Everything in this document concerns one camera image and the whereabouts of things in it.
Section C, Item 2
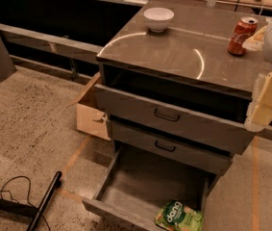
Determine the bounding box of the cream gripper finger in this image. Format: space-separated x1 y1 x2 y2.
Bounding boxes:
242 26 266 51
244 71 272 132

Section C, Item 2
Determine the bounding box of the green rice chip bag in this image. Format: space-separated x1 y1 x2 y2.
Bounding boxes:
155 200 204 231

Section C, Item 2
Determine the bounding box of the grey top drawer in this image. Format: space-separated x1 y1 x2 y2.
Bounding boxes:
95 84 255 154

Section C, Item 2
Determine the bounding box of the grey drawer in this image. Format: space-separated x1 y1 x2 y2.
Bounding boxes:
108 120 232 175
83 145 213 231
95 84 255 154

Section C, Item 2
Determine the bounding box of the grey drawer cabinet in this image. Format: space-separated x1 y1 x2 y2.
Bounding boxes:
95 1 272 191

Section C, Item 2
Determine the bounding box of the grey middle drawer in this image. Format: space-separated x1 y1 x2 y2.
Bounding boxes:
108 120 232 175

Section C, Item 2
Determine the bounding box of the grey bottom drawer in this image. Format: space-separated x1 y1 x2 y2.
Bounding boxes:
83 145 213 231

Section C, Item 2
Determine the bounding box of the red coca-cola can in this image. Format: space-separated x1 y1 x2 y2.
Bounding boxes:
228 16 258 56

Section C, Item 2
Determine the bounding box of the white ceramic bowl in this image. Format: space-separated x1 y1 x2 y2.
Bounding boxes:
143 8 174 33

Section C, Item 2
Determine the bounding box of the cardboard box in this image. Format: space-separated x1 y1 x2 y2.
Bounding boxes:
68 72 110 141

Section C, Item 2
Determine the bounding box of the black metal pole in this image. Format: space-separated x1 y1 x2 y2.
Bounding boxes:
26 171 62 231

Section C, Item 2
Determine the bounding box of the grey metal rail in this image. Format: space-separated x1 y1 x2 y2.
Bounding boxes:
0 23 102 64

